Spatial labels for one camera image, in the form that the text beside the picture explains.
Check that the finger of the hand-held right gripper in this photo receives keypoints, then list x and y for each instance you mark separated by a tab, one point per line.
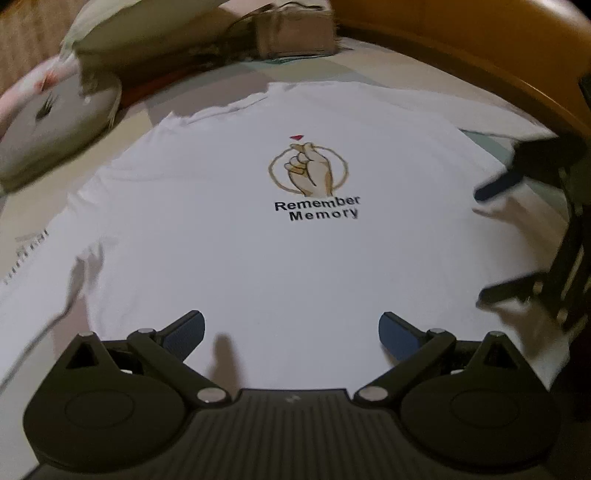
512	290
496	184

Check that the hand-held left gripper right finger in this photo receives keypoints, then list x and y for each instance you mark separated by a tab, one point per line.
397	337

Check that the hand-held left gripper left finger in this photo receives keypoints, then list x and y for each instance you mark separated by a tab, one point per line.
184	332

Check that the white printed t-shirt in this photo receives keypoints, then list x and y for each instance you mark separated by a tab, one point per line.
231	254

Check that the wooden headboard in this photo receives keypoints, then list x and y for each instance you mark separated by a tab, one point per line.
461	27

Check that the grey donut cushion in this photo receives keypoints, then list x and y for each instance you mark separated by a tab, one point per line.
55	124

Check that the pink handbag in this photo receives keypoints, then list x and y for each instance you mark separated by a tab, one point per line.
295	32

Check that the white pillow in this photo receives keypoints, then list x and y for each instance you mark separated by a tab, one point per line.
184	50

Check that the cream pillow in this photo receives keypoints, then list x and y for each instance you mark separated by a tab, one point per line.
138	23

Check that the patterned curtain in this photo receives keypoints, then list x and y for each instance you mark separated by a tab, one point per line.
27	32

